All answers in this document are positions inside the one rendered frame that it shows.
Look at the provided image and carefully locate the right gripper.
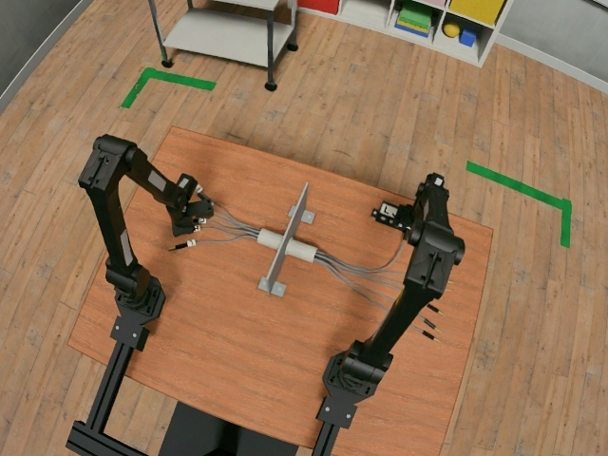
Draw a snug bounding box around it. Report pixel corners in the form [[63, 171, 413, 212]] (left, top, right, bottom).
[[392, 204, 420, 228]]

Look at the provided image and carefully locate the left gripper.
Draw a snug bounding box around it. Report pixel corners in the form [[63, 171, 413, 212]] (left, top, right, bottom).
[[170, 209, 195, 237]]

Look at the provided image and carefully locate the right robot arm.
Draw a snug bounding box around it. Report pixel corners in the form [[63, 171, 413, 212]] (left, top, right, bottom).
[[328, 172, 466, 396]]

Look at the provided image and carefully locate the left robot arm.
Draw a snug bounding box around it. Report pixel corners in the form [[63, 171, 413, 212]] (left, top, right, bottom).
[[78, 134, 214, 317]]

